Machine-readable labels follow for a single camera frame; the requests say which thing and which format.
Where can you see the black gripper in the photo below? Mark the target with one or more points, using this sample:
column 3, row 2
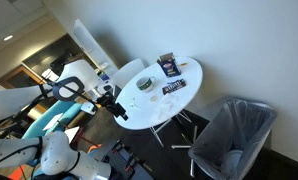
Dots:
column 110, row 102

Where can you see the white plastic spoon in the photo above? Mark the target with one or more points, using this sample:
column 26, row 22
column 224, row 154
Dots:
column 133, row 105

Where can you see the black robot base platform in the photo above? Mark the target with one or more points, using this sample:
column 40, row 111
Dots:
column 120, row 163

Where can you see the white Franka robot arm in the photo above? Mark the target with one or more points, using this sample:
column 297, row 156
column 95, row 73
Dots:
column 9, row 100

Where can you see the red black clamp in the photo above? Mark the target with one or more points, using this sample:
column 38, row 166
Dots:
column 130, row 161
column 116, row 147

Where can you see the white mug with green band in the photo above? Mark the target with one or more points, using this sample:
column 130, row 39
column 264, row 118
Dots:
column 145, row 85

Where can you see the white metal table legs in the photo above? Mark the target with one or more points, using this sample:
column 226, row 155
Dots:
column 157, row 135

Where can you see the white crumpled napkin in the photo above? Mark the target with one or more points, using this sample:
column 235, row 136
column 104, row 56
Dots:
column 165, row 106

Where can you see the white plastic chair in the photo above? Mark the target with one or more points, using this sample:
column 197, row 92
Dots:
column 129, row 71

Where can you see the blue recycling bin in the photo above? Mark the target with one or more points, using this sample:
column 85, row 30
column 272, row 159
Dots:
column 103, row 75

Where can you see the white paper sheet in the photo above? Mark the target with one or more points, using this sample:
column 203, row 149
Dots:
column 72, row 134
column 53, row 121

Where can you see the teal armchair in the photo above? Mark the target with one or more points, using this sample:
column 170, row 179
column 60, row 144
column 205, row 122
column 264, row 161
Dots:
column 69, row 111

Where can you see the brown M&M's candy box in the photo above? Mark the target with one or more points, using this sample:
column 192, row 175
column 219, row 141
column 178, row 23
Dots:
column 174, row 86

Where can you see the white metal bar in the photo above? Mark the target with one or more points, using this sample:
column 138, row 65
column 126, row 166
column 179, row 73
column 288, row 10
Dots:
column 192, row 168
column 195, row 133
column 180, row 146

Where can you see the blue Barilla pasta box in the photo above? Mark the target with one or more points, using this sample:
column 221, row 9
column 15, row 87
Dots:
column 170, row 68

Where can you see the white leaning panel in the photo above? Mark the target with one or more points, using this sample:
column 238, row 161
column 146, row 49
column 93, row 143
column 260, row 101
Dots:
column 89, row 43

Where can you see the grey trash bin with liner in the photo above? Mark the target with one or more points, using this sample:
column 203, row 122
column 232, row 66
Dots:
column 235, row 133

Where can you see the wooden door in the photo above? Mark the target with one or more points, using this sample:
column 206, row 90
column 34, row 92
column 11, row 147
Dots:
column 14, row 78

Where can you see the white paper trash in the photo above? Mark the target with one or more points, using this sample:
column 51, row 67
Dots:
column 234, row 161

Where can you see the round ceiling light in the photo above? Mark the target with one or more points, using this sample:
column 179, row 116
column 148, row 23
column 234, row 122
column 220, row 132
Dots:
column 8, row 37

